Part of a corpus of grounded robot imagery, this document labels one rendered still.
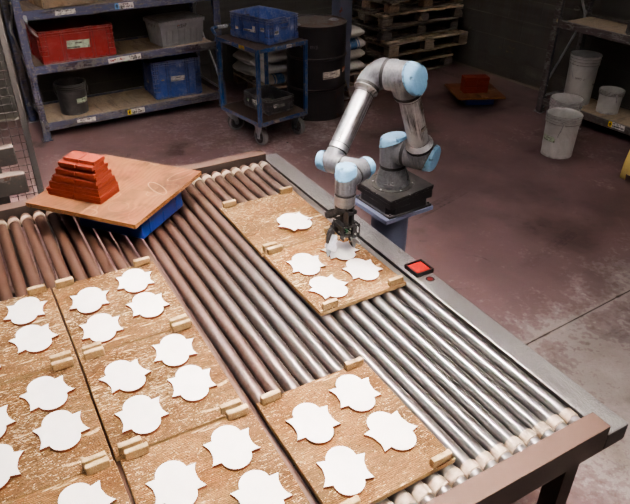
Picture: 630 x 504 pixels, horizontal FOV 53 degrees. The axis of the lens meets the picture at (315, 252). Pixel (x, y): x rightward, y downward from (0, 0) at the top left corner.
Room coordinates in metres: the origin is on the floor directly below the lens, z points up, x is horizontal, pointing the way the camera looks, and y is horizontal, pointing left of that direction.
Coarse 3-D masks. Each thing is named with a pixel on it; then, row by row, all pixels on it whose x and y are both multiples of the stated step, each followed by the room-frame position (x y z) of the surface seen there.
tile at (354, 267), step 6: (354, 258) 1.94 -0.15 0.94; (348, 264) 1.90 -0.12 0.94; (354, 264) 1.90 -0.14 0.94; (360, 264) 1.90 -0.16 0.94; (366, 264) 1.90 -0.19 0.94; (372, 264) 1.91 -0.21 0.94; (342, 270) 1.87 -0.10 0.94; (348, 270) 1.86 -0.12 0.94; (354, 270) 1.87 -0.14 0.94; (360, 270) 1.87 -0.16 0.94; (366, 270) 1.87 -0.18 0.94; (372, 270) 1.87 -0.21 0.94; (378, 270) 1.87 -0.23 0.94; (354, 276) 1.83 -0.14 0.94; (360, 276) 1.83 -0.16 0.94; (366, 276) 1.83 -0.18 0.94; (372, 276) 1.83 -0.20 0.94; (378, 276) 1.84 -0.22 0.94
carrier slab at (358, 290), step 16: (320, 240) 2.08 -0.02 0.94; (272, 256) 1.97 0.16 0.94; (288, 256) 1.97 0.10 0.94; (320, 256) 1.97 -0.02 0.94; (368, 256) 1.97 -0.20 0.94; (288, 272) 1.86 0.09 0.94; (320, 272) 1.86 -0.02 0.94; (336, 272) 1.86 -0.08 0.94; (384, 272) 1.87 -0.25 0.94; (304, 288) 1.76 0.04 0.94; (352, 288) 1.77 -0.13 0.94; (368, 288) 1.77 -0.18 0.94; (384, 288) 1.77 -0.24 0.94; (320, 304) 1.67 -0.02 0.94; (352, 304) 1.69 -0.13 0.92
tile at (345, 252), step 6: (342, 246) 2.03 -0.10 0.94; (348, 246) 2.03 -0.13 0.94; (324, 252) 1.99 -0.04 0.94; (336, 252) 1.98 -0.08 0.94; (342, 252) 1.99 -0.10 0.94; (348, 252) 1.99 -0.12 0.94; (354, 252) 1.99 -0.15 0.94; (330, 258) 1.95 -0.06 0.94; (336, 258) 1.95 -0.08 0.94; (342, 258) 1.94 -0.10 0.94; (348, 258) 1.94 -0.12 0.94
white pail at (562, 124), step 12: (552, 108) 5.26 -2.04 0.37; (564, 108) 5.27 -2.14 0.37; (552, 120) 5.07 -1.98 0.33; (564, 120) 5.01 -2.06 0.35; (576, 120) 5.02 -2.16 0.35; (552, 132) 5.06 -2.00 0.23; (564, 132) 5.01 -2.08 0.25; (576, 132) 5.05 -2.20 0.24; (552, 144) 5.05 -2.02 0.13; (564, 144) 5.01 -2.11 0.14; (552, 156) 5.04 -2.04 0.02; (564, 156) 5.02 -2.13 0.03
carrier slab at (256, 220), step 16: (224, 208) 2.34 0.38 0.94; (240, 208) 2.34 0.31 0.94; (256, 208) 2.34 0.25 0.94; (272, 208) 2.34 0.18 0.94; (288, 208) 2.34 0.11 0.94; (304, 208) 2.34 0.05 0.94; (240, 224) 2.20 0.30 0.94; (256, 224) 2.20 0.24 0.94; (272, 224) 2.21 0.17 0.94; (320, 224) 2.21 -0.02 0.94; (256, 240) 2.08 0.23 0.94; (272, 240) 2.08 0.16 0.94; (288, 240) 2.08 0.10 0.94; (304, 240) 2.08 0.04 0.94
